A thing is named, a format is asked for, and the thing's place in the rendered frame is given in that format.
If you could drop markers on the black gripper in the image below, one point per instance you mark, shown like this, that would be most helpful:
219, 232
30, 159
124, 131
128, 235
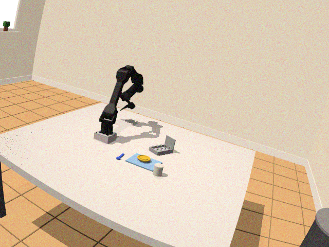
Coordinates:
130, 104

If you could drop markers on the light blue flat mat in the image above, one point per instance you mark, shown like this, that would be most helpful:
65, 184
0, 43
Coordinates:
146, 165

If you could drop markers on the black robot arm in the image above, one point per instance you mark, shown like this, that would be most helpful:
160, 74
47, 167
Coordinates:
110, 111

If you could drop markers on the yellow plate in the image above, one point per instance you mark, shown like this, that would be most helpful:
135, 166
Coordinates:
143, 158

